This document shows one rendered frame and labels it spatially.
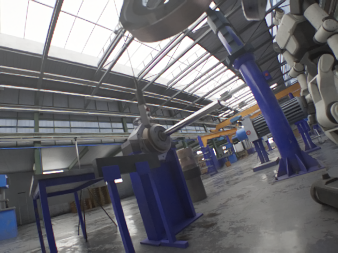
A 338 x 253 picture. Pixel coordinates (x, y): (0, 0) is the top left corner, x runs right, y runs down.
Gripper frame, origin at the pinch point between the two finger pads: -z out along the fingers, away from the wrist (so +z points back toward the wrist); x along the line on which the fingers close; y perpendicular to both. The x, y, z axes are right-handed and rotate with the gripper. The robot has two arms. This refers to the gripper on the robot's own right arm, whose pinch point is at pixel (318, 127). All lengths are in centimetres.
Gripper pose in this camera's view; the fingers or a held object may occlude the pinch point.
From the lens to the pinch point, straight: 151.6
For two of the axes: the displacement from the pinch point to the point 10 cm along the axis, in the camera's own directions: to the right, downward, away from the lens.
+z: -1.0, -9.7, 2.2
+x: -9.3, 1.7, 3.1
